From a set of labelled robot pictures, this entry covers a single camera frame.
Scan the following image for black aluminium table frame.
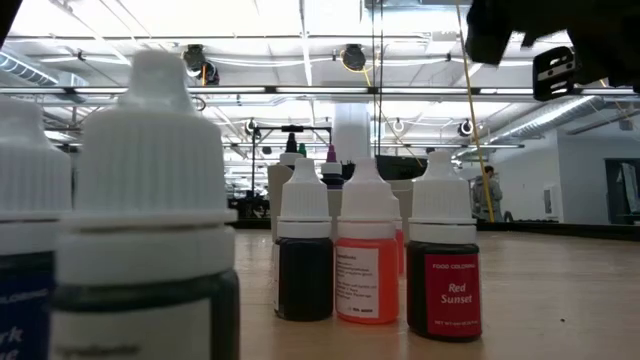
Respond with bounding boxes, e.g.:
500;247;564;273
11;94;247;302
232;218;640;242

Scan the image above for distant black workstation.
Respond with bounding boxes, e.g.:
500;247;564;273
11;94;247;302
227;193;275;222

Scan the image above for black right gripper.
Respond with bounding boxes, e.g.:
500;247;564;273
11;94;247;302
464;0;640;103

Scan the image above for large purple-tipped coloring bottle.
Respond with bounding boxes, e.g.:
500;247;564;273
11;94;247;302
320;144;346;190

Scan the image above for person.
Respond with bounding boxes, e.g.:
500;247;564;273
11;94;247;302
471;164;504;223

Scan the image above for small black food coloring bottle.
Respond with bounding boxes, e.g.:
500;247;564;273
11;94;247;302
272;157;335;322

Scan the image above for small bottle dark blue label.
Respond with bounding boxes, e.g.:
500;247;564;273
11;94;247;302
0;97;73;360

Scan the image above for black distant monitor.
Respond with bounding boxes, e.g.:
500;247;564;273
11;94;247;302
342;154;430;183

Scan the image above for white building column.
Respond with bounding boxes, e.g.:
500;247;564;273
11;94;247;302
331;102;372;165

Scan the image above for thick yellow cable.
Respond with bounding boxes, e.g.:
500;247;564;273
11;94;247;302
457;49;496;224

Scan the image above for light grey plastic bin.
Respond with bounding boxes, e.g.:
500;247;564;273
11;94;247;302
267;164;415;245

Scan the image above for small dark food coloring bottle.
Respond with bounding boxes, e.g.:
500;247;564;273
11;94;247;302
48;49;241;360

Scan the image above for silver ceiling air duct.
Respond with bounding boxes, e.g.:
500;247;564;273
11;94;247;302
489;94;599;146
0;49;62;88

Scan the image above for distant black frame rig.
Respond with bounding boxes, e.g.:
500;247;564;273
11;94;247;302
251;124;333;222

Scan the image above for small Red Sunset labelled bottle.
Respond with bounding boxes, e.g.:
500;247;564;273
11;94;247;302
405;150;484;344

